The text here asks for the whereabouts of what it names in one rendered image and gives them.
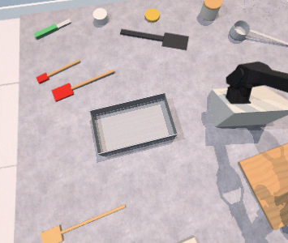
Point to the light brown wooden board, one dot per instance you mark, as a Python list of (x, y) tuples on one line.
[(267, 175)]

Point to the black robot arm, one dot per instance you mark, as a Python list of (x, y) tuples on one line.
[(253, 74)]

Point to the black spatula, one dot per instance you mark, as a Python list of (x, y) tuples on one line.
[(169, 40)]

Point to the grey cylinder with orange top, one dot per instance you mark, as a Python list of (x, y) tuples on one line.
[(210, 9)]

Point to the white cylinder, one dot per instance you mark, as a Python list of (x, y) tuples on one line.
[(100, 16)]

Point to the yellow round disc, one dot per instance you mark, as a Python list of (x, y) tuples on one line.
[(152, 15)]

